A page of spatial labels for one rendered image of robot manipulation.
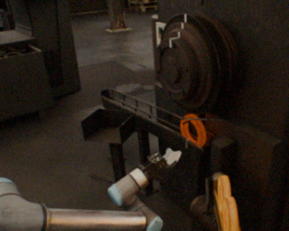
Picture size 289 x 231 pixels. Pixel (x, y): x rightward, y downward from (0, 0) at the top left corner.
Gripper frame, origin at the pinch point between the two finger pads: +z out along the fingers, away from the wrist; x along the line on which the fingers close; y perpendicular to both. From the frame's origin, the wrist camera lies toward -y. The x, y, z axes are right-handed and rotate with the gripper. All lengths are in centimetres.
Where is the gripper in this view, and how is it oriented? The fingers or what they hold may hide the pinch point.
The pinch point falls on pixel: (179, 154)
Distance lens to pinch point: 149.7
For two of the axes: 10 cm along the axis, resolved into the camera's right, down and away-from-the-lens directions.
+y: -2.4, -7.4, -6.3
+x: -6.0, -4.0, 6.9
